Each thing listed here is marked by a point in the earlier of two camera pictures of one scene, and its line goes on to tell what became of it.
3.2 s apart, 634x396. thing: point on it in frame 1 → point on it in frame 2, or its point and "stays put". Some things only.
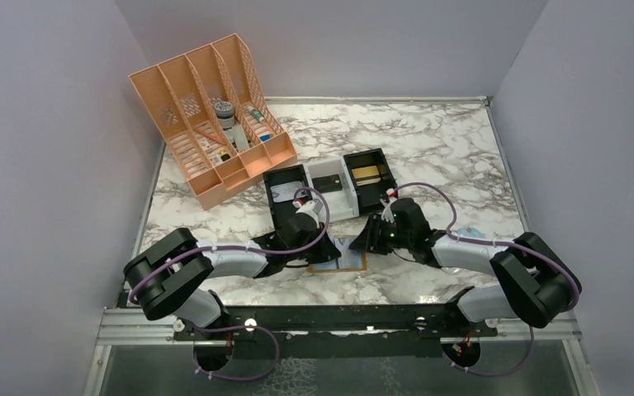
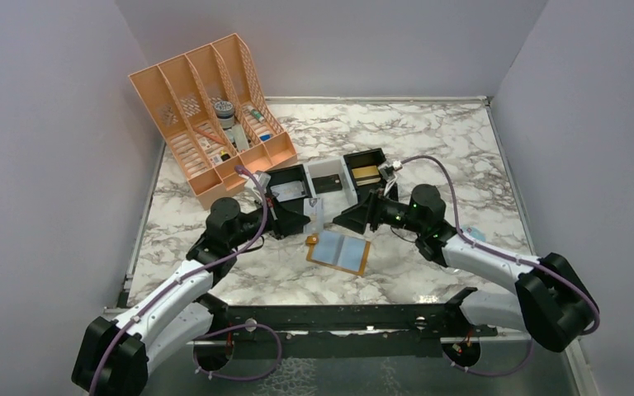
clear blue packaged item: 470,231 stays put
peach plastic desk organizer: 211,110 stays put
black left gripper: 321,248 → 276,217
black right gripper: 376,233 → 372,210
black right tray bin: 371,176 stays put
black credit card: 328,183 stays put
